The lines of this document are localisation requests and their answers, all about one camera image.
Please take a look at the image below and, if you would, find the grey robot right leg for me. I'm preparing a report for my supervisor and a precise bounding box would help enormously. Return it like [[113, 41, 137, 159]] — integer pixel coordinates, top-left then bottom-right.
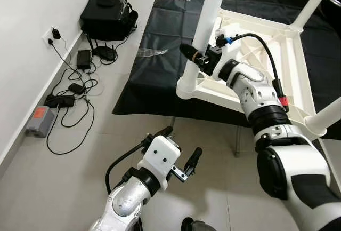
[[181, 218, 215, 231]]

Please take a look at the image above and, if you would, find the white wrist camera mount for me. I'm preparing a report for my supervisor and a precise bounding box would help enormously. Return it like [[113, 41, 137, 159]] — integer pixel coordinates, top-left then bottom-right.
[[212, 27, 240, 79], [137, 134, 182, 192]]

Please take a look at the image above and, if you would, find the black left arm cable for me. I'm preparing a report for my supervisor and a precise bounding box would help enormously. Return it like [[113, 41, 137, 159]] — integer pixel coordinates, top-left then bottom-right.
[[105, 140, 147, 194]]

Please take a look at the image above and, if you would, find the black wok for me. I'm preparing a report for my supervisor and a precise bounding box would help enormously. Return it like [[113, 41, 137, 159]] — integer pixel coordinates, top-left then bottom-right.
[[326, 0, 341, 34]]

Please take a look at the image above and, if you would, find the black tablecloth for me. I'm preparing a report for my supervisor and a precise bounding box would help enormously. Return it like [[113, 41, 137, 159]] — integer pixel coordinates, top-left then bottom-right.
[[112, 0, 341, 141]]

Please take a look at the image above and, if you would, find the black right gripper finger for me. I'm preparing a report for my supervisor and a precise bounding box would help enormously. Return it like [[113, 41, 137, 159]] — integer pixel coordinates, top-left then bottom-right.
[[180, 43, 206, 64]]

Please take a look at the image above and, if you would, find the small black power adapter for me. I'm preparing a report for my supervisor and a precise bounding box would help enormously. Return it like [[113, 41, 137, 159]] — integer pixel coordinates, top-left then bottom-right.
[[68, 83, 86, 94]]

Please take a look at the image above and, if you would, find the black square case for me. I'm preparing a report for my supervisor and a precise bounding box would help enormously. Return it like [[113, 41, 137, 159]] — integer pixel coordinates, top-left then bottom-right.
[[80, 0, 139, 42]]

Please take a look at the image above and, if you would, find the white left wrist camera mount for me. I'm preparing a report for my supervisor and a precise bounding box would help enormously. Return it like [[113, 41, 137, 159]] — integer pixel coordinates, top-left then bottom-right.
[[137, 134, 182, 192]]

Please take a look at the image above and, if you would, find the black router with antennas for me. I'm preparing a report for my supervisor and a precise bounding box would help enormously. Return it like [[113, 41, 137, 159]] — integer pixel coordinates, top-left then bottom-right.
[[88, 36, 118, 62]]

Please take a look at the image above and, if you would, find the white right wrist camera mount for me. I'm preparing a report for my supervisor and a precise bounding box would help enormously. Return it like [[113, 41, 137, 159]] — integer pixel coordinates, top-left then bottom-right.
[[212, 27, 240, 79]]

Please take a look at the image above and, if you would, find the metal folding table frame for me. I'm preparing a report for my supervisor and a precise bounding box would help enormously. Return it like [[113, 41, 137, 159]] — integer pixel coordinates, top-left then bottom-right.
[[169, 115, 241, 158]]

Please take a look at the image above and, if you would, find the white plastic table top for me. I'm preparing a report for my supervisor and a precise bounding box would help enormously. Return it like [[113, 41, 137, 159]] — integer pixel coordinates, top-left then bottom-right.
[[176, 10, 328, 136]]

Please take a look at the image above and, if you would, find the black floor cable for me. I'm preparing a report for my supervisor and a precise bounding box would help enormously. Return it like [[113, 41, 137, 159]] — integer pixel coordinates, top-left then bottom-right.
[[47, 39, 99, 155]]

